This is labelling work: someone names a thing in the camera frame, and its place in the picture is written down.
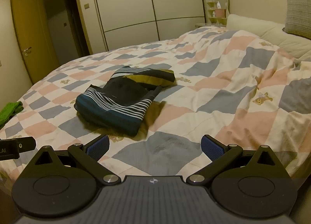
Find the green towel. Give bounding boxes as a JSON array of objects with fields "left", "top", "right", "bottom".
[{"left": 0, "top": 101, "right": 23, "bottom": 129}]

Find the checked bear print quilt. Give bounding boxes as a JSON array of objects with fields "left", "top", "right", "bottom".
[{"left": 0, "top": 25, "right": 311, "bottom": 188}]

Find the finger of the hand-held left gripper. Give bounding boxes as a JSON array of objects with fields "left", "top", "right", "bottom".
[{"left": 0, "top": 137, "right": 37, "bottom": 154}]

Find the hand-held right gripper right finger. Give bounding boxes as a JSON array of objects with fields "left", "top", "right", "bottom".
[{"left": 186, "top": 135, "right": 283, "bottom": 186}]

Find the cream shelf unit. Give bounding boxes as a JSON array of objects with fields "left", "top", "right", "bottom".
[{"left": 205, "top": 0, "right": 230, "bottom": 25}]

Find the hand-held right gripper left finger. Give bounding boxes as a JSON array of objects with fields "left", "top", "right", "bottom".
[{"left": 31, "top": 135, "right": 121, "bottom": 186}]

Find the cream sliding door wardrobe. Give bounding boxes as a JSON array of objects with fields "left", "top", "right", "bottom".
[{"left": 89, "top": 0, "right": 210, "bottom": 52}]

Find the wooden door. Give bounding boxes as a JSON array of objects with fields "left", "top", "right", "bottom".
[{"left": 10, "top": 0, "right": 60, "bottom": 85}]

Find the grey knit cushion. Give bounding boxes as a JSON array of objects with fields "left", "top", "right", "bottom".
[{"left": 283, "top": 0, "right": 311, "bottom": 40}]

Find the white pillow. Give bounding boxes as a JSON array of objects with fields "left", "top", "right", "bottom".
[{"left": 225, "top": 14, "right": 311, "bottom": 61}]

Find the striped knit sweater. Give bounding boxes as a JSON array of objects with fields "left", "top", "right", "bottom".
[{"left": 74, "top": 66, "right": 176, "bottom": 138}]

